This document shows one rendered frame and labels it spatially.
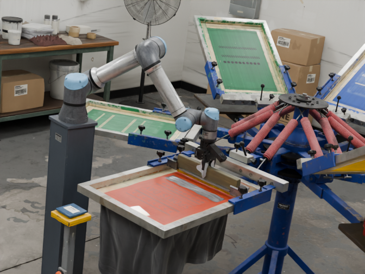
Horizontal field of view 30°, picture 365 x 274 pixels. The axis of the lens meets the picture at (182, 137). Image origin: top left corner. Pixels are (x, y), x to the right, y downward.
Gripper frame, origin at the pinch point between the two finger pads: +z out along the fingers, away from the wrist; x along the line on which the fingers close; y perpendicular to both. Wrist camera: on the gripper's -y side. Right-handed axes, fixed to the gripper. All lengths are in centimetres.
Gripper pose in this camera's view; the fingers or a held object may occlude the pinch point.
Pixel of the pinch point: (207, 175)
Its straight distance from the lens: 353.5
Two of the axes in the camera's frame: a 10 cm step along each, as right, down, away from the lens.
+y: -7.4, -2.9, 6.1
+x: -6.7, 1.7, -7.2
